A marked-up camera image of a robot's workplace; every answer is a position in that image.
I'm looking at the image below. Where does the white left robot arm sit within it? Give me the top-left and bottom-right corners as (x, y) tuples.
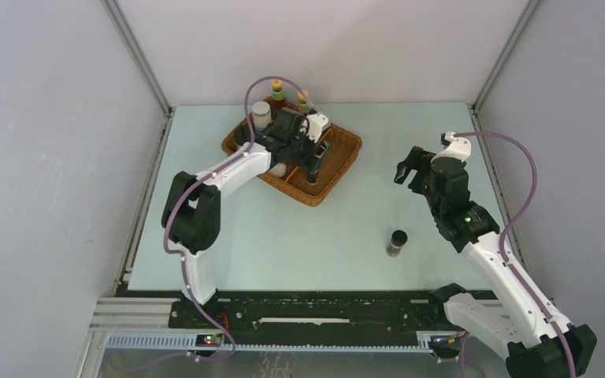
(161, 108), (331, 328)

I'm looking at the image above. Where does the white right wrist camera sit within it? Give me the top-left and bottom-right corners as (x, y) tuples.
(431, 132), (472, 163)

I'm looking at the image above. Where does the brown wicker divided tray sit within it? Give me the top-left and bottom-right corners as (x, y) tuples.
(221, 95), (363, 208)

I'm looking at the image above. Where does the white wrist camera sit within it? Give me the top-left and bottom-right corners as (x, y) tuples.
(304, 112), (332, 143)
(431, 132), (472, 163)

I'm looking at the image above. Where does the red sauce bottle yellow cap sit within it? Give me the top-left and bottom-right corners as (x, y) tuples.
(271, 79), (288, 113)

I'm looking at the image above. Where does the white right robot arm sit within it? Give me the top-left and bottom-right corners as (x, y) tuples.
(394, 146), (597, 377)

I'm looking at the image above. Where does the black-cap spice bottle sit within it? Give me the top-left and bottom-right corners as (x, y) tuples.
(233, 125), (251, 150)
(268, 163), (288, 178)

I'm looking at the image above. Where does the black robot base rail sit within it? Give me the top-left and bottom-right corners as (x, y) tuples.
(168, 290), (462, 347)

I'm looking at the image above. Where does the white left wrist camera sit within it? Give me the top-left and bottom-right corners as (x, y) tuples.
(304, 112), (332, 143)

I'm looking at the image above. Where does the clear-lid white spice jar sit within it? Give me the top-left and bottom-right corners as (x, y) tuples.
(251, 101), (272, 134)

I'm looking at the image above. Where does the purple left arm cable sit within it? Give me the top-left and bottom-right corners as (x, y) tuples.
(162, 76), (329, 361)

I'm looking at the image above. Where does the small black-cap bottle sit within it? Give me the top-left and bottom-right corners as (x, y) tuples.
(385, 229), (408, 257)
(306, 170), (318, 184)

